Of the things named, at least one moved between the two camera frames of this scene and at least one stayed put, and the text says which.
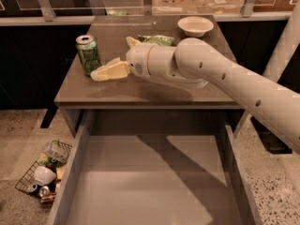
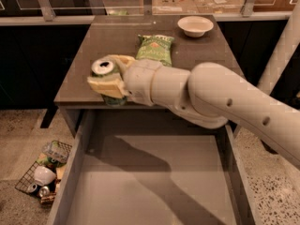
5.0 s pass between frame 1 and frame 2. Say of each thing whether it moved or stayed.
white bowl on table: stayed
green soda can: moved
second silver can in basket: stayed
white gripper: moved
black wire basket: stayed
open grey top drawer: stayed
